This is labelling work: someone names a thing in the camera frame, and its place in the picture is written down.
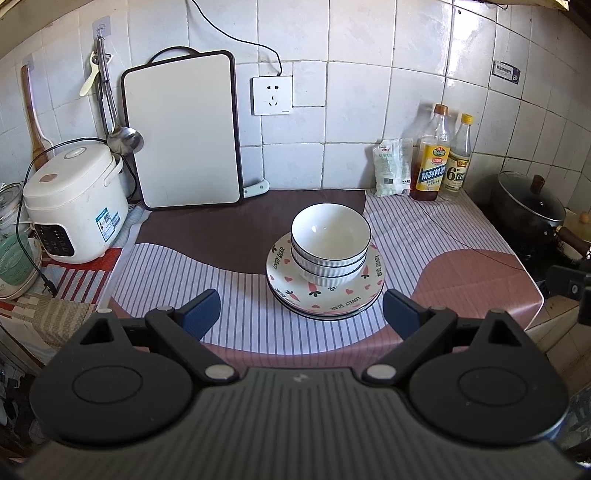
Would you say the red striped cloth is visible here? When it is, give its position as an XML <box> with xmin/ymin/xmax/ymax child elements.
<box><xmin>0</xmin><ymin>247</ymin><xmax>123</xmax><ymax>324</ymax></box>

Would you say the white seasoning bag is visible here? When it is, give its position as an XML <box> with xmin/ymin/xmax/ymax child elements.
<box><xmin>373</xmin><ymin>138</ymin><xmax>414</xmax><ymax>197</ymax></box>

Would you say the green plastic basket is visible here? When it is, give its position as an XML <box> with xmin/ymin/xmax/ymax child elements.
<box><xmin>0</xmin><ymin>235</ymin><xmax>42</xmax><ymax>298</ymax></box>

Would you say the wooden spatula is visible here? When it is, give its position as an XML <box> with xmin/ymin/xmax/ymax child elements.
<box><xmin>21</xmin><ymin>65</ymin><xmax>51</xmax><ymax>171</ymax></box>

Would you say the white ribbed bowl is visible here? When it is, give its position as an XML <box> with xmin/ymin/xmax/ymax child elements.
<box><xmin>291</xmin><ymin>203</ymin><xmax>372</xmax><ymax>267</ymax></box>
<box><xmin>291</xmin><ymin>240</ymin><xmax>370</xmax><ymax>279</ymax></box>
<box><xmin>298</xmin><ymin>258</ymin><xmax>368</xmax><ymax>291</ymax></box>

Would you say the steel ladle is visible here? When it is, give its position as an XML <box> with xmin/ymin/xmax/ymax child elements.
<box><xmin>95</xmin><ymin>39</ymin><xmax>145</xmax><ymax>154</ymax></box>

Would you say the white sun print plate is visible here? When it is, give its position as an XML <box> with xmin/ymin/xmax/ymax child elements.
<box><xmin>270</xmin><ymin>281</ymin><xmax>385</xmax><ymax>322</ymax></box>

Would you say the amber sauce bottle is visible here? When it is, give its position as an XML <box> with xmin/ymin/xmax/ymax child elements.
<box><xmin>410</xmin><ymin>104</ymin><xmax>451</xmax><ymax>201</ymax></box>

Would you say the dark wall sticker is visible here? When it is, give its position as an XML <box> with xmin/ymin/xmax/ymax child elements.
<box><xmin>492</xmin><ymin>60</ymin><xmax>522</xmax><ymax>85</ymax></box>

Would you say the clear yellow cap bottle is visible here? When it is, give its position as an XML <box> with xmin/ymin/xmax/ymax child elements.
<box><xmin>443</xmin><ymin>113</ymin><xmax>475</xmax><ymax>192</ymax></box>

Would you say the white wall socket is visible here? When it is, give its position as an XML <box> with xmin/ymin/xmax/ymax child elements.
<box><xmin>252</xmin><ymin>75</ymin><xmax>294</xmax><ymax>116</ymax></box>

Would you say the black cooking pot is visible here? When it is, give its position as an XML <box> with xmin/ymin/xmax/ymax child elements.
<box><xmin>489</xmin><ymin>185</ymin><xmax>591</xmax><ymax>261</ymax></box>

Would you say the beige woven cloth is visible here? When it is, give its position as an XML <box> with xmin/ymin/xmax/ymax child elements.
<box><xmin>21</xmin><ymin>295</ymin><xmax>95</xmax><ymax>352</ymax></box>

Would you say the glass kettle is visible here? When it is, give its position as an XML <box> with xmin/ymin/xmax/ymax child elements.
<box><xmin>0</xmin><ymin>182</ymin><xmax>28</xmax><ymax>232</ymax></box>

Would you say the white cutting board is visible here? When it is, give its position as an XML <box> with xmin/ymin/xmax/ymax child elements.
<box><xmin>121</xmin><ymin>46</ymin><xmax>245</xmax><ymax>212</ymax></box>

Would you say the white rice cooker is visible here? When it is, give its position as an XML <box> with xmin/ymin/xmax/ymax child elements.
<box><xmin>23</xmin><ymin>142</ymin><xmax>130</xmax><ymax>265</ymax></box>

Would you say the white plastic peeler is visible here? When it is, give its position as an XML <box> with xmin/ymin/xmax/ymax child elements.
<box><xmin>79</xmin><ymin>52</ymin><xmax>100</xmax><ymax>97</ymax></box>

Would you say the black socket cable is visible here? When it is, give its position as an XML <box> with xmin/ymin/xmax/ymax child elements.
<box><xmin>187</xmin><ymin>0</ymin><xmax>282</xmax><ymax>77</ymax></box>

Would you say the striped pink brown tablecloth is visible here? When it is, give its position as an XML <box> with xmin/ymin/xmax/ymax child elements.
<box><xmin>108</xmin><ymin>188</ymin><xmax>546</xmax><ymax>356</ymax></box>

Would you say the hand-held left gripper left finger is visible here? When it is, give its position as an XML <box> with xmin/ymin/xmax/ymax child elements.
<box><xmin>76</xmin><ymin>288</ymin><xmax>241</xmax><ymax>385</ymax></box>

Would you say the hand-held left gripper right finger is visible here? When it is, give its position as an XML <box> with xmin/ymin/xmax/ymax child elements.
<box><xmin>362</xmin><ymin>288</ymin><xmax>528</xmax><ymax>385</ymax></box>

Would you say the black rice cooker cable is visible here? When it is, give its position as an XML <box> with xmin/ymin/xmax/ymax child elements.
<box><xmin>16</xmin><ymin>138</ymin><xmax>109</xmax><ymax>297</ymax></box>

